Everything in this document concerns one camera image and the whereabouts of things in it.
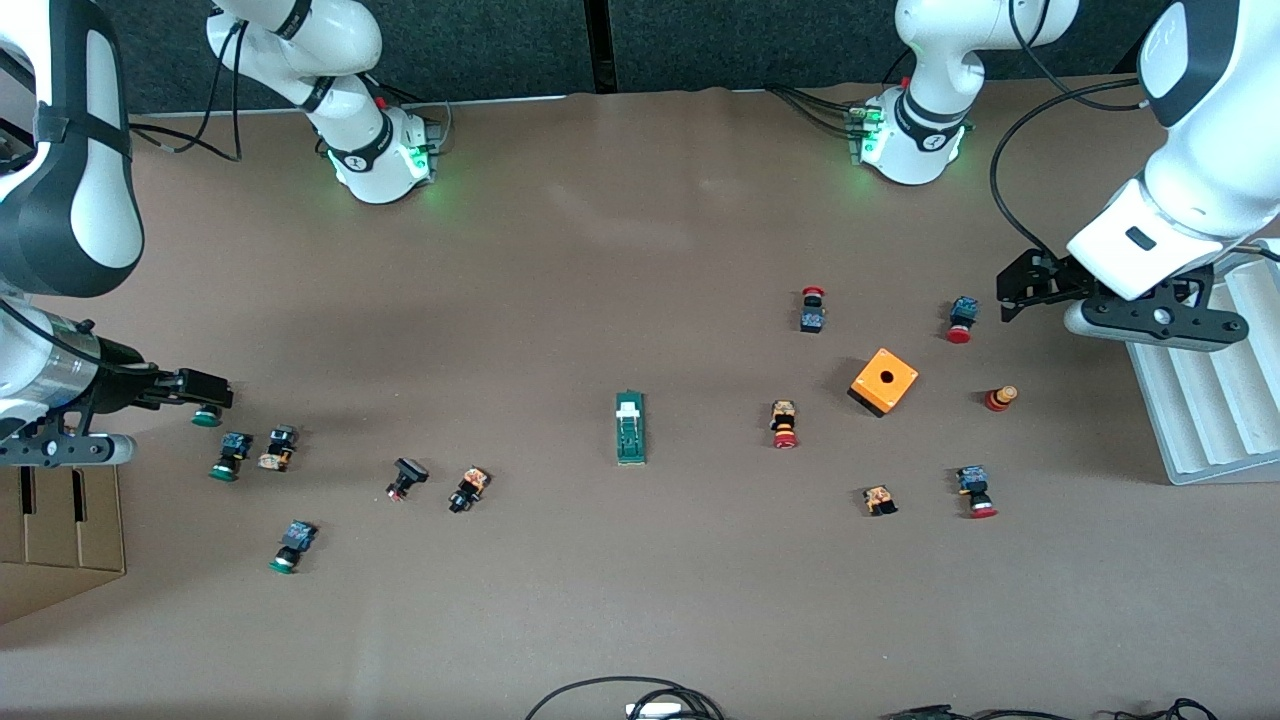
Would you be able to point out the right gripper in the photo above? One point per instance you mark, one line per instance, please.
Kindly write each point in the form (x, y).
(122, 387)

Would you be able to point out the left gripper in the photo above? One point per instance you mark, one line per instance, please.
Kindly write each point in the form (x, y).
(1050, 277)

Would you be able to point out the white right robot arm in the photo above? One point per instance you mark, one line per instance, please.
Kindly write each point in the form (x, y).
(360, 160)

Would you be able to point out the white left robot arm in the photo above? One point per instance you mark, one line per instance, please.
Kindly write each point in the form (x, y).
(925, 150)

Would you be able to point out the green push button blue block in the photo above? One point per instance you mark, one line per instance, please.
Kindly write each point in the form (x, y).
(233, 447)
(296, 540)
(207, 418)

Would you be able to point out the red push button blue block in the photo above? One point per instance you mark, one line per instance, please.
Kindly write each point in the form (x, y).
(964, 310)
(972, 482)

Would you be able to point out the black orange push button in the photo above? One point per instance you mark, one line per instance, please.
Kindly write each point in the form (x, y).
(278, 450)
(470, 487)

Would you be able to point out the red yellow mushroom button head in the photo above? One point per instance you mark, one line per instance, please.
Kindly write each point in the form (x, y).
(997, 400)

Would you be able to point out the black square button red tip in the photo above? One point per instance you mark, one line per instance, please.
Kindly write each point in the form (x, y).
(408, 471)

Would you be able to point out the white ridged tray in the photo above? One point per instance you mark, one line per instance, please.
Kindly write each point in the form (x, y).
(1210, 420)

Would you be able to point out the brown cardboard box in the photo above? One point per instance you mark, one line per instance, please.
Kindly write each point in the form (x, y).
(60, 560)

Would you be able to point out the red push button black block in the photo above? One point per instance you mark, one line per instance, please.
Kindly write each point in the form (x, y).
(812, 318)

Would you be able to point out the small orange contact block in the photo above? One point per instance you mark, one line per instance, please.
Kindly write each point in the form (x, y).
(879, 499)

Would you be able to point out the red yellow emergency button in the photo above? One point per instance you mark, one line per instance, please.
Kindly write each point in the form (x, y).
(784, 420)

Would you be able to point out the black vertical divider strip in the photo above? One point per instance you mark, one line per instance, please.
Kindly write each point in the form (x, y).
(601, 45)

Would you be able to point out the orange button enclosure box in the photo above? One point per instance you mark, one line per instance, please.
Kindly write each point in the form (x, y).
(895, 390)

